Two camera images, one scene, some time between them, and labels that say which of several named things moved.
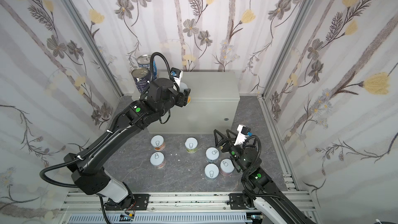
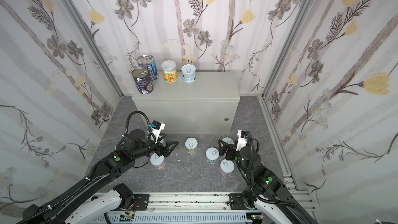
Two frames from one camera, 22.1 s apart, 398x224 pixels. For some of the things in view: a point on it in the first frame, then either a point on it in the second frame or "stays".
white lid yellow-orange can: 182,86 to 169,70
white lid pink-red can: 226,167 stays
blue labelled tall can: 143,61 stays
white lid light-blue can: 211,172 to 188,71
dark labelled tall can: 141,75 stays
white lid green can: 191,144 stays
